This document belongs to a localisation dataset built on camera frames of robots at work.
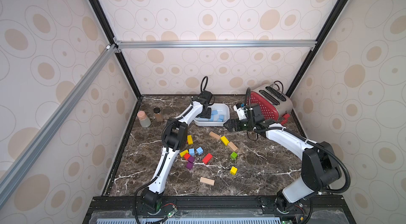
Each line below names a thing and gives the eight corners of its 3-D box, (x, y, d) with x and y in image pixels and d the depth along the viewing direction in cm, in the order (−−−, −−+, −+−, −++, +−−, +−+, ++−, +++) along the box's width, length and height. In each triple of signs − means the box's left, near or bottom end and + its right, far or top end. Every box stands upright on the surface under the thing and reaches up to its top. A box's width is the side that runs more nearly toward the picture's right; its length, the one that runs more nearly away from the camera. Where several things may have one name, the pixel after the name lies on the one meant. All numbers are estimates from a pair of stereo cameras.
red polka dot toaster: (267, 134, 101) (277, 116, 86) (245, 110, 114) (250, 91, 99) (287, 123, 107) (300, 104, 92) (264, 101, 119) (272, 81, 105)
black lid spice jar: (156, 121, 106) (152, 113, 100) (157, 115, 110) (154, 106, 103) (162, 121, 106) (159, 113, 100) (163, 115, 110) (160, 106, 103)
